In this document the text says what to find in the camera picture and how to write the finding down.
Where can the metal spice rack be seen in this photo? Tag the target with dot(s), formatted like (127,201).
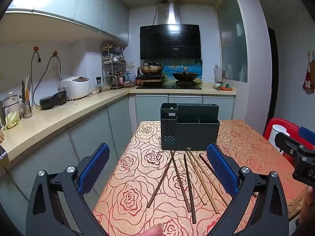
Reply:
(112,64)

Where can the hanging red cloth bag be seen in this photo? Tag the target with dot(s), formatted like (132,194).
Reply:
(309,78)

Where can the pale green cabinets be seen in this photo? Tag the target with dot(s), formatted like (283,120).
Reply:
(86,137)
(61,0)

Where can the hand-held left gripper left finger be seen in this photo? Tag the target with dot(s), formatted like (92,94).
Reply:
(94,169)

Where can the black glass cooktop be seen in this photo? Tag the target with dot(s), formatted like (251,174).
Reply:
(169,87)

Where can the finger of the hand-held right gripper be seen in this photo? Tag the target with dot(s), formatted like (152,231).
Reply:
(307,136)
(288,143)

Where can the black round countertop appliance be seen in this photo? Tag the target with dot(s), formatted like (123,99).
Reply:
(53,100)

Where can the white rice cooker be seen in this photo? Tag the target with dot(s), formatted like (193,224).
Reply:
(76,88)

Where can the person's right hand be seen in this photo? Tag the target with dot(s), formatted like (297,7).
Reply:
(309,201)

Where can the light wooden chopstick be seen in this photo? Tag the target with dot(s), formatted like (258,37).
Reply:
(209,178)
(193,182)
(202,183)

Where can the black glass range hood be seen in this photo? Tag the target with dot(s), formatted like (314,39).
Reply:
(170,41)

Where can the white thermos bottle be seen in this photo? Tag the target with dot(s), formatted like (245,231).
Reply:
(276,135)

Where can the dark wooden chopstick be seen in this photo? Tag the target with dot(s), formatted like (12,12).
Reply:
(180,182)
(161,179)
(189,189)
(208,163)
(204,162)

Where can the black wok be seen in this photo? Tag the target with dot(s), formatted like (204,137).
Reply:
(185,76)

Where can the rose patterned tablecloth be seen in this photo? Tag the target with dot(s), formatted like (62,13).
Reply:
(137,177)

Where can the beige kitchen countertop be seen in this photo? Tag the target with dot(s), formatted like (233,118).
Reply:
(73,113)

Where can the jar of kitchen utensils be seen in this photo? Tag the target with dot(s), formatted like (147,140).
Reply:
(26,108)

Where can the blue tile backsplash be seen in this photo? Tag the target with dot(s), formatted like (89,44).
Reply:
(181,66)

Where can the red sauce bottle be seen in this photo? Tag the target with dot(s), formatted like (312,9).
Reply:
(121,79)

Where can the black portable stove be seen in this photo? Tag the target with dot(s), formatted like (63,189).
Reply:
(150,80)

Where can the red plastic chair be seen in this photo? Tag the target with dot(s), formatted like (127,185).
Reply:
(294,125)

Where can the dark green utensil holder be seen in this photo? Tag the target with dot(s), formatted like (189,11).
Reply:
(192,132)

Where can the pale green cabbage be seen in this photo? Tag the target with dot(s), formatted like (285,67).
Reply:
(11,121)

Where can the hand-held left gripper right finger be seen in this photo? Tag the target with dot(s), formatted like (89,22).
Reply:
(221,169)

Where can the person's left hand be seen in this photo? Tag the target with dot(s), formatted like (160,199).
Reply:
(153,231)

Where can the golden frying pan with lid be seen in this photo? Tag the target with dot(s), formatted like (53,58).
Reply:
(150,68)

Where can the pale green upper cabinets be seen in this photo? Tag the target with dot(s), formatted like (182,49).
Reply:
(61,0)

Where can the black pepper grinder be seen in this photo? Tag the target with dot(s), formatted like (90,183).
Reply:
(99,84)

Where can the orange tray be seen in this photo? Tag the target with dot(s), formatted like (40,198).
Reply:
(222,88)

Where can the white paper towel roll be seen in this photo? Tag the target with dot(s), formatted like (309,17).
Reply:
(218,75)

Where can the frosted glass partition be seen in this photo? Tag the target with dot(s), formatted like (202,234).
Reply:
(232,41)

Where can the grey electric kettle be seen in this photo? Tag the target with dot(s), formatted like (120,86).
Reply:
(11,105)

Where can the pale green lower cabinets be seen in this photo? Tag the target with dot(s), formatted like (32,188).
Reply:
(86,137)

